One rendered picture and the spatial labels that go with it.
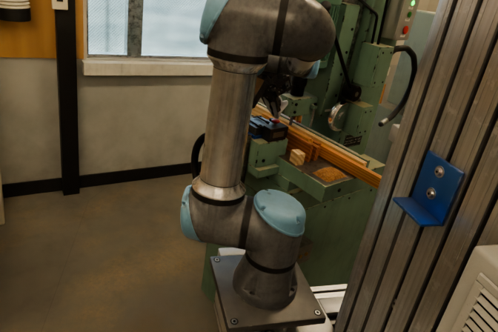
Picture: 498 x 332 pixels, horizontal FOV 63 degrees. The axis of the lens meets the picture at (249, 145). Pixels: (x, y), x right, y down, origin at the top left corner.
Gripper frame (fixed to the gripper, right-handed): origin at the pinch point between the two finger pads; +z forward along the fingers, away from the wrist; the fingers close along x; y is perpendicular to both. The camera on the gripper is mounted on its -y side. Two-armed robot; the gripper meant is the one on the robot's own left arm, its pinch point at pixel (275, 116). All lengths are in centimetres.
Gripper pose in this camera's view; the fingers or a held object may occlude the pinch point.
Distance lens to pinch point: 140.0
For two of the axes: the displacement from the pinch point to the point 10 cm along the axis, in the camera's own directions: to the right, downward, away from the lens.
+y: 7.5, -5.8, 3.3
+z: 2.6, 7.1, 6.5
